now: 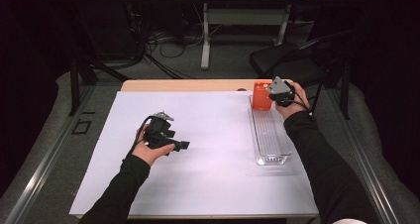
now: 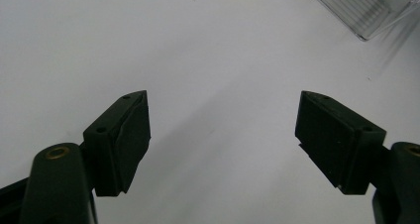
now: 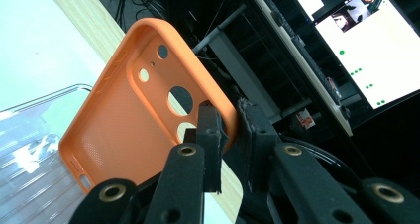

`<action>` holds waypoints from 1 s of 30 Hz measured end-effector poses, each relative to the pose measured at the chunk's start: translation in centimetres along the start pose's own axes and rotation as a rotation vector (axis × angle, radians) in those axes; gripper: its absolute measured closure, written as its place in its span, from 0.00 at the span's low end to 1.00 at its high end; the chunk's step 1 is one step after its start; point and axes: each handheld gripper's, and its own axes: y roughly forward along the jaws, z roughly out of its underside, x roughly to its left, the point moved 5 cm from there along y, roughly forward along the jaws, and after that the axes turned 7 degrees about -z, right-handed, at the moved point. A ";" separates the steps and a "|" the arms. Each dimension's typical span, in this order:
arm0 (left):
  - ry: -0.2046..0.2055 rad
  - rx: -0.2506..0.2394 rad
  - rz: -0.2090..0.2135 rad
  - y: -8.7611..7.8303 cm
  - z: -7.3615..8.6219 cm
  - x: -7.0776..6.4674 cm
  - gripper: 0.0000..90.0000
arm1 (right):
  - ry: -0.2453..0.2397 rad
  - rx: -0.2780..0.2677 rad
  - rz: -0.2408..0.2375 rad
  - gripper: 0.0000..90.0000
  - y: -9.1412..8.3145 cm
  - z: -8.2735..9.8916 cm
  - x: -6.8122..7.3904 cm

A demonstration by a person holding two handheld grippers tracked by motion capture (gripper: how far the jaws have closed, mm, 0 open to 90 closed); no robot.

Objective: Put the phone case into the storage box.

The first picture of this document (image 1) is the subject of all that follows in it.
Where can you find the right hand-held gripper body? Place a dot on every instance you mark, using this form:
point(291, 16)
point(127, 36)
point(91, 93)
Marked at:
point(282, 91)

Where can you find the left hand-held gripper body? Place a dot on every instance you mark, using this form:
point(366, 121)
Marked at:
point(160, 131)

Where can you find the orange phone case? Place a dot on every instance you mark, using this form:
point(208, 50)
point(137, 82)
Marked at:
point(261, 96)

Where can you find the clear plastic packaging box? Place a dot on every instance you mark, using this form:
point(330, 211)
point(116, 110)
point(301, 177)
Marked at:
point(269, 134)

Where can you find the person's right hand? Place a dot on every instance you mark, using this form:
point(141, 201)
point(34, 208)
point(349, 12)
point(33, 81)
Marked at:
point(297, 106)

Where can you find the person's left hand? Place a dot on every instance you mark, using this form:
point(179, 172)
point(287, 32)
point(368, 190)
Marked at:
point(150, 154)

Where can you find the black folding chair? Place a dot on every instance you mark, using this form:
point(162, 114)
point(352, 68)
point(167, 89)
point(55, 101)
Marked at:
point(280, 60)

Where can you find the white table board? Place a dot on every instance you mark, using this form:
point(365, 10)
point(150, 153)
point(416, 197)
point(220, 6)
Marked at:
point(211, 184)

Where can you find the light wooden table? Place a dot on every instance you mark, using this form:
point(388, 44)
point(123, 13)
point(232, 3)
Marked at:
point(198, 85)

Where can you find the white-legged wooden desk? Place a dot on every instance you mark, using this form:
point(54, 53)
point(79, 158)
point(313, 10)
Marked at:
point(205, 35)

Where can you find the black metal stand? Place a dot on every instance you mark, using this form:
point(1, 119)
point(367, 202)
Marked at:
point(74, 88)

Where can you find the dark equipment box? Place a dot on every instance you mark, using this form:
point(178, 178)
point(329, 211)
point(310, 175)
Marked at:
point(109, 29)

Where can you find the person's white clothing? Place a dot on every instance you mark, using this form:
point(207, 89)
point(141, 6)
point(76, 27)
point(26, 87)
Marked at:
point(346, 221)

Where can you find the aluminium floor rail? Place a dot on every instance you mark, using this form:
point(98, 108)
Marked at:
point(375, 184)
point(49, 156)

